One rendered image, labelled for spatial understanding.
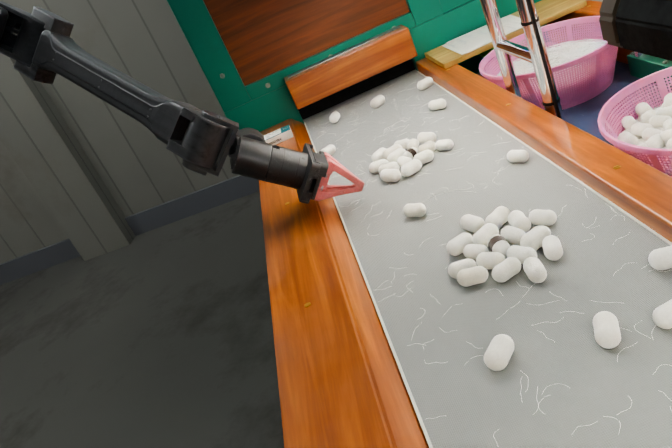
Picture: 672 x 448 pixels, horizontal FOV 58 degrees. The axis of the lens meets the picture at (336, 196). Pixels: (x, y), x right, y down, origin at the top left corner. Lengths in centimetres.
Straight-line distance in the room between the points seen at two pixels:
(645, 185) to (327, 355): 39
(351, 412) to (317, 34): 103
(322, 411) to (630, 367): 27
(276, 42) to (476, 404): 105
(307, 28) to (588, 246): 92
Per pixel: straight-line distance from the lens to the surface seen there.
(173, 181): 345
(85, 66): 105
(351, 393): 60
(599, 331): 58
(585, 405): 55
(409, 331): 67
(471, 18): 152
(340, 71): 140
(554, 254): 69
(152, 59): 324
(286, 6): 144
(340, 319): 69
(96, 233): 362
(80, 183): 351
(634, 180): 76
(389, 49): 141
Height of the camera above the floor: 115
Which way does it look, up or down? 24 degrees down
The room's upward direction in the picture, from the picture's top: 25 degrees counter-clockwise
